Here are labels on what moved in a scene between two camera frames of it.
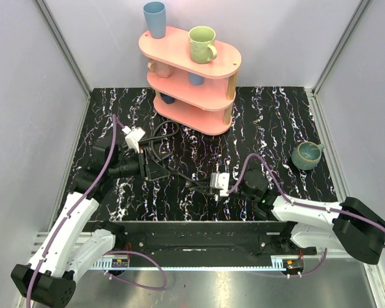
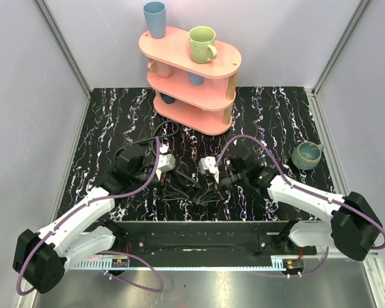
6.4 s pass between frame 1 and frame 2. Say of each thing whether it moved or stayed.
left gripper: moved
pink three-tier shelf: stayed
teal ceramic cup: stayed
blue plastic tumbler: stayed
